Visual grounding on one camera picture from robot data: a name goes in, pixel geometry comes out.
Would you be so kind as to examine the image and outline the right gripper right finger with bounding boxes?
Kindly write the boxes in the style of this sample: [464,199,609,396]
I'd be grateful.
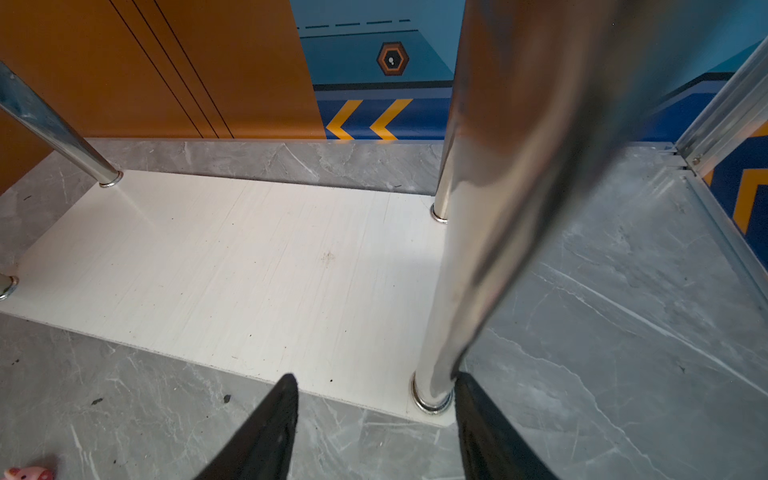
[454,372,558,480]

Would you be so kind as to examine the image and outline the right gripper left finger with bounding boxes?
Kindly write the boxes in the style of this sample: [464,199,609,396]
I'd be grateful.
[197,373,299,479]

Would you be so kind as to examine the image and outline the white two-tier shelf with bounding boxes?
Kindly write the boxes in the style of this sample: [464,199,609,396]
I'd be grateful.
[0,0,745,428]

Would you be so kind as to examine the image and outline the pink pig toy upper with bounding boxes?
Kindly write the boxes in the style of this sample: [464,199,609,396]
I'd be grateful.
[4,466,55,480]

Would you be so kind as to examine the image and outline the aluminium frame post right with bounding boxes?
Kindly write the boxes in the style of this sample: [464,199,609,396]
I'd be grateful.
[675,41,767,177]

